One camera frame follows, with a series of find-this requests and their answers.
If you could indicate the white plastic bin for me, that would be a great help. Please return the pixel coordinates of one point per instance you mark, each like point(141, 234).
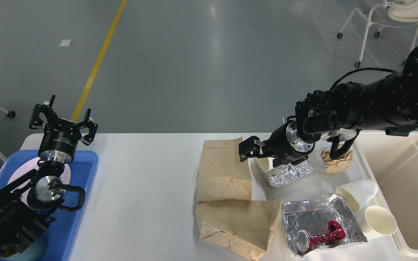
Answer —
point(392, 161)

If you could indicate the brown paper bag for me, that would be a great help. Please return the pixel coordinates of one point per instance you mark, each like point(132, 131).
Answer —
point(246, 227)
point(221, 175)

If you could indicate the teal mug yellow inside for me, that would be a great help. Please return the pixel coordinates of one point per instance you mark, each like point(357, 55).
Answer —
point(33, 253)

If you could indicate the crushed red soda can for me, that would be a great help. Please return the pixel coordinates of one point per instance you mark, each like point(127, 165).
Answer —
point(305, 241)

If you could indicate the crumpled brown paper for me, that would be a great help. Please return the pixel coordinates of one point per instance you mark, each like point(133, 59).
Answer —
point(336, 166)

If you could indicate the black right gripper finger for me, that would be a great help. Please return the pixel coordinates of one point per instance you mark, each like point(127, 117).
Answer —
point(277, 163)
point(251, 148)

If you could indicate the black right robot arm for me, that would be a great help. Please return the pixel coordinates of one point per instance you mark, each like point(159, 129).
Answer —
point(340, 114)

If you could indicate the crumpled aluminium foil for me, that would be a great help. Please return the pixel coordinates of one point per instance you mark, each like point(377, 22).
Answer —
point(283, 176)
point(313, 214)

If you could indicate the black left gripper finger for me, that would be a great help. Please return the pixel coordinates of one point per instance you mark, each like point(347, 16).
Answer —
point(43, 116)
point(87, 123)

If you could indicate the crumpled aluminium foil upper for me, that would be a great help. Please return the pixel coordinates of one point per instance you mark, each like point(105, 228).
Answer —
point(283, 176)

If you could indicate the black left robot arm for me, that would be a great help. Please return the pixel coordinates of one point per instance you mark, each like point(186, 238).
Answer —
point(21, 224)

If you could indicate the white chair on wheels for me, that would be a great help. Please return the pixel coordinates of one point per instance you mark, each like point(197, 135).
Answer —
point(385, 14)

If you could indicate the white paper cup lower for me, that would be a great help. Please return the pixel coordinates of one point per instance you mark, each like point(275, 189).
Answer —
point(377, 221)

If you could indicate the yellow plate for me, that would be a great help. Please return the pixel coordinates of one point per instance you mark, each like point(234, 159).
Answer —
point(66, 175)

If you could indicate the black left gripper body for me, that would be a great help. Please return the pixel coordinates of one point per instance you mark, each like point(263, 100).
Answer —
point(59, 142)

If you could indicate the crumpled aluminium foil lower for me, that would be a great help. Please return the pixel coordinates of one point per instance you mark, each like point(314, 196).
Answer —
point(313, 214)

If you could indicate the pink plate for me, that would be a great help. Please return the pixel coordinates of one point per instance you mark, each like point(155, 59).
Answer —
point(22, 174)

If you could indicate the white paper cup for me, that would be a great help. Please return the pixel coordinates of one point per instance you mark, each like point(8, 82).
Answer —
point(377, 221)
point(265, 164)

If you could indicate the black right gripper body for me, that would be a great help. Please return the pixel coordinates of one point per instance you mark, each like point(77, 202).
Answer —
point(286, 145)

